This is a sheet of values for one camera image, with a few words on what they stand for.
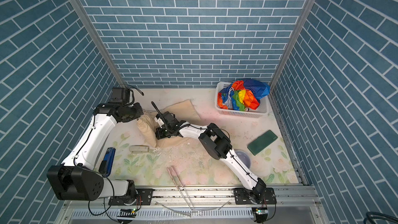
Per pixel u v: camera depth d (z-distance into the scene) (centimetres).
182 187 75
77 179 40
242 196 74
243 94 96
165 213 71
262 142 93
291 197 77
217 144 61
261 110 103
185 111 108
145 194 74
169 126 79
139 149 86
